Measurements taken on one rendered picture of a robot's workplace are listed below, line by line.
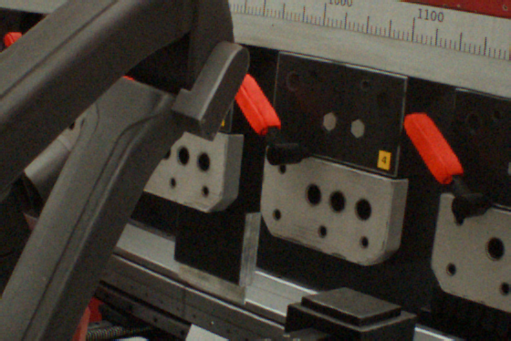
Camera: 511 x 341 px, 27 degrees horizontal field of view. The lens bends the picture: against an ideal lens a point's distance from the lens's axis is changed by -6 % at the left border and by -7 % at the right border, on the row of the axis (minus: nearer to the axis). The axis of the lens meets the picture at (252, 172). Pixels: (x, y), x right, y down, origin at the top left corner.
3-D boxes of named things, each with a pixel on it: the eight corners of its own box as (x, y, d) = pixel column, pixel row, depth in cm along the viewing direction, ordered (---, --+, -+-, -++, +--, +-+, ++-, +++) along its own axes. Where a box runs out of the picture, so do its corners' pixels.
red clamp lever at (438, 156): (407, 108, 84) (472, 210, 80) (437, 108, 87) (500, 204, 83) (394, 123, 85) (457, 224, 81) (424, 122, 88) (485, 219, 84)
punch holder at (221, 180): (123, 183, 117) (139, 27, 113) (183, 178, 122) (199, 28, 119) (219, 217, 106) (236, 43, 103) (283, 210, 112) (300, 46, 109)
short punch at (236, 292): (172, 279, 117) (179, 191, 116) (186, 276, 119) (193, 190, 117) (236, 306, 110) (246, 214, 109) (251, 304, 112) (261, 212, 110)
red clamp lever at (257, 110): (229, 69, 98) (283, 157, 94) (263, 70, 101) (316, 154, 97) (219, 83, 99) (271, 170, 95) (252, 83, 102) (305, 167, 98)
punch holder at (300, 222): (256, 230, 103) (275, 50, 100) (319, 222, 109) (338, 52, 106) (380, 271, 92) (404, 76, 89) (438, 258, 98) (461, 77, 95)
